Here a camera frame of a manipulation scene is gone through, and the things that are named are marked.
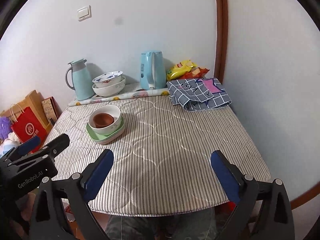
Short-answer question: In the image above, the yellow chips bag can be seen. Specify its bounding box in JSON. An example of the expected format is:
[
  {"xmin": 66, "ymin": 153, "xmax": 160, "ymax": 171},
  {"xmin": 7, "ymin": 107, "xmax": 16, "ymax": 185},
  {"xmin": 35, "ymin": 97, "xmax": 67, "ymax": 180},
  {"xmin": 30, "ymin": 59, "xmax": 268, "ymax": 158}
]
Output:
[{"xmin": 166, "ymin": 60, "xmax": 197, "ymax": 81}]

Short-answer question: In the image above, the blue checked folded cloth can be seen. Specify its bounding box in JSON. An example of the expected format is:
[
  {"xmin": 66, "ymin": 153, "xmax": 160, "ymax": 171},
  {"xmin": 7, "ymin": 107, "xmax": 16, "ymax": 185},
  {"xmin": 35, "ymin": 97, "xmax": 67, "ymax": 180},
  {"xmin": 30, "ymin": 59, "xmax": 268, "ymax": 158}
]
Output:
[{"xmin": 167, "ymin": 78, "xmax": 232, "ymax": 112}]

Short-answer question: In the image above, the light blue thermos jug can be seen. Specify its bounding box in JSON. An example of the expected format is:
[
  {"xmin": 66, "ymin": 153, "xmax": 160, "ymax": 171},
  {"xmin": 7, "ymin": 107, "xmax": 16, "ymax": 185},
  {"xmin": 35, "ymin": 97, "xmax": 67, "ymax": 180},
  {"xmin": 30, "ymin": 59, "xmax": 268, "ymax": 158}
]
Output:
[{"xmin": 65, "ymin": 59, "xmax": 95, "ymax": 101}]

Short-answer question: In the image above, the white bowl blue red pattern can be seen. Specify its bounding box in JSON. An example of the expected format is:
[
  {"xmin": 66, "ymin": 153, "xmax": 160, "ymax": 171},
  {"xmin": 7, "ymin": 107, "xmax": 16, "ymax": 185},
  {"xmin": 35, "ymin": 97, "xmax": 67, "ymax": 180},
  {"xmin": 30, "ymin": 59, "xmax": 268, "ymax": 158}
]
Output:
[{"xmin": 92, "ymin": 71, "xmax": 123, "ymax": 88}]

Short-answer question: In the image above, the pink square plate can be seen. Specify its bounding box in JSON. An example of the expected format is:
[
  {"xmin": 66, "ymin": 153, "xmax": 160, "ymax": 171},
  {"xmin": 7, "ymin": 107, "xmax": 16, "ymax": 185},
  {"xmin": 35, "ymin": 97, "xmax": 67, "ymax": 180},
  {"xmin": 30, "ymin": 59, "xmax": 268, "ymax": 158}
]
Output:
[{"xmin": 96, "ymin": 122, "xmax": 125, "ymax": 145}]

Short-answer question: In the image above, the white wall switch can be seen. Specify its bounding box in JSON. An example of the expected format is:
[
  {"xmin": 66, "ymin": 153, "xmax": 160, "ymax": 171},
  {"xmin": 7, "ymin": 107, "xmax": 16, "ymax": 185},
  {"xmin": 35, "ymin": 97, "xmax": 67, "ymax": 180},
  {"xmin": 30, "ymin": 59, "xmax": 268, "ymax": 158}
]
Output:
[{"xmin": 77, "ymin": 5, "xmax": 92, "ymax": 22}]

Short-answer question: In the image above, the striped quilted table cover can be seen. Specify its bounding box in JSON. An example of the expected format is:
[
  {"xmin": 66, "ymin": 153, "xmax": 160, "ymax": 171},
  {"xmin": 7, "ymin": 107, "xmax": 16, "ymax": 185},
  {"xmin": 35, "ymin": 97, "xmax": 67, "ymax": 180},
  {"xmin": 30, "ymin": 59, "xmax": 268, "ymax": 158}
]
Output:
[{"xmin": 44, "ymin": 94, "xmax": 272, "ymax": 217}]

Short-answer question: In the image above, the white patterned mat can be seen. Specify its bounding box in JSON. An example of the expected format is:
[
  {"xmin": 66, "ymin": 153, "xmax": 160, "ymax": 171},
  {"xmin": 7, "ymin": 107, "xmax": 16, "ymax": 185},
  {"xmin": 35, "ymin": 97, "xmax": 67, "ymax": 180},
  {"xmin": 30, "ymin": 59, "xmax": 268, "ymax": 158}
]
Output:
[{"xmin": 68, "ymin": 83, "xmax": 169, "ymax": 107}]

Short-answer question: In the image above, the brown wooden door frame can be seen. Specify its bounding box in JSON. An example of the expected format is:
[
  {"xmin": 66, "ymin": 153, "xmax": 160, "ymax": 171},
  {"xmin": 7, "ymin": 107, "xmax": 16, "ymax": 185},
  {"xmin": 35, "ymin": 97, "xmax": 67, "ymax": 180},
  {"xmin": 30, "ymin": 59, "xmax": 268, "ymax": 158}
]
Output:
[{"xmin": 214, "ymin": 0, "xmax": 228, "ymax": 83}]

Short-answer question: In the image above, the purple plush toy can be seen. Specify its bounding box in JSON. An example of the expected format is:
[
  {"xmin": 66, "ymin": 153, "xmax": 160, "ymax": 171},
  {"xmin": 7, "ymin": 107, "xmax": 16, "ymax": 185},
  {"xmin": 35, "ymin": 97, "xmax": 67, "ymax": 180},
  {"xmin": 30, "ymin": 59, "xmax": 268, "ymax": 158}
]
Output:
[{"xmin": 0, "ymin": 116, "xmax": 12, "ymax": 140}]

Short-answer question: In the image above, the white bowl green rim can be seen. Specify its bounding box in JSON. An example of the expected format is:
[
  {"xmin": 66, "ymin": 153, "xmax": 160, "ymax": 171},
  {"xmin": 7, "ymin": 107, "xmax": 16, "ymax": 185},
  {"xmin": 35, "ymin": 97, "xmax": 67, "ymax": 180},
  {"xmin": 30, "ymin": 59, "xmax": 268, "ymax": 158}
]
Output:
[{"xmin": 88, "ymin": 105, "xmax": 121, "ymax": 135}]

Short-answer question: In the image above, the white bowl floral pattern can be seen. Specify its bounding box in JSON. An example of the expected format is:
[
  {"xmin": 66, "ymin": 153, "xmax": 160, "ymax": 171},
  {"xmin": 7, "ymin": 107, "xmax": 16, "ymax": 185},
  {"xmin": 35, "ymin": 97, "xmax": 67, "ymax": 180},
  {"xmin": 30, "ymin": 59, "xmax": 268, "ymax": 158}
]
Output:
[{"xmin": 92, "ymin": 77, "xmax": 126, "ymax": 98}]

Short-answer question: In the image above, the red paper shopping bag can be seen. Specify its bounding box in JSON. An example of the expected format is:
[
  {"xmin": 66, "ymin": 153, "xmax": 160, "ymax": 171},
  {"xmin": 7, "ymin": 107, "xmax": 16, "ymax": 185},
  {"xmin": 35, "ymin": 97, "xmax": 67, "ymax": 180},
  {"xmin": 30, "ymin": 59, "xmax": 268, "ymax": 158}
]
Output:
[{"xmin": 9, "ymin": 104, "xmax": 47, "ymax": 153}]

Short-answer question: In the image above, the brown cardboard box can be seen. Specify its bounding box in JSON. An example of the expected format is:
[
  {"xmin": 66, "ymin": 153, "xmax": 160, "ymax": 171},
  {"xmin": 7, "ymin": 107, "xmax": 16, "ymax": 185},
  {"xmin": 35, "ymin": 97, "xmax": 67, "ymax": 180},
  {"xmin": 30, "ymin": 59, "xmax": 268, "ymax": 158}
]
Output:
[{"xmin": 1, "ymin": 90, "xmax": 53, "ymax": 134}]

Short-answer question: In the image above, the patterned flat box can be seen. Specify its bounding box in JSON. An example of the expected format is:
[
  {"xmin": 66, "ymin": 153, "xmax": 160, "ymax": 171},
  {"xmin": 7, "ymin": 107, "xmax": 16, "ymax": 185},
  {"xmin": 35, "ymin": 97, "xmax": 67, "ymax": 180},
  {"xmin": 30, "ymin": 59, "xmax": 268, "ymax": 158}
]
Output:
[{"xmin": 41, "ymin": 96, "xmax": 61, "ymax": 126}]

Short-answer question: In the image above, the green square plate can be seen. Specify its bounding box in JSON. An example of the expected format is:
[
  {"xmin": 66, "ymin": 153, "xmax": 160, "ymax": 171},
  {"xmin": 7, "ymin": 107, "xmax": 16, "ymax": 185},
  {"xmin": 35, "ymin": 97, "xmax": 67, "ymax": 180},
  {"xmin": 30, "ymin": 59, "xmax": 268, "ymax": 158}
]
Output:
[{"xmin": 86, "ymin": 117, "xmax": 125, "ymax": 142}]

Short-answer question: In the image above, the light blue electric kettle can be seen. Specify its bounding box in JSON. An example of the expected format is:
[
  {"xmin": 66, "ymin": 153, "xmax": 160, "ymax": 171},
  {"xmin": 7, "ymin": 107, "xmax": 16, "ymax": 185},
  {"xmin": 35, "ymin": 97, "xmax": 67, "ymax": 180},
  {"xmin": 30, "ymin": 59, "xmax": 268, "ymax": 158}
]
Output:
[{"xmin": 140, "ymin": 50, "xmax": 167, "ymax": 90}]

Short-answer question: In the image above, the orange snack bag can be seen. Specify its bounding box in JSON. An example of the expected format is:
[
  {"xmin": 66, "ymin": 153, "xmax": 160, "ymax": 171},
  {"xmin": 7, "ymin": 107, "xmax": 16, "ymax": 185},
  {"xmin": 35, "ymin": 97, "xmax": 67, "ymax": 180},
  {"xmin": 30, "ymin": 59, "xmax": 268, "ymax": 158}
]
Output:
[{"xmin": 179, "ymin": 67, "xmax": 209, "ymax": 79}]

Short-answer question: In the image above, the small brown clay bowl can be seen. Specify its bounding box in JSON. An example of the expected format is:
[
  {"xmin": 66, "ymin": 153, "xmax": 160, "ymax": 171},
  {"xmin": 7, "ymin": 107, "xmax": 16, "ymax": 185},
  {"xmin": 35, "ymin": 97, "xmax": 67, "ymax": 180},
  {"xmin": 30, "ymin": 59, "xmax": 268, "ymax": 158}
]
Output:
[{"xmin": 93, "ymin": 113, "xmax": 114, "ymax": 128}]

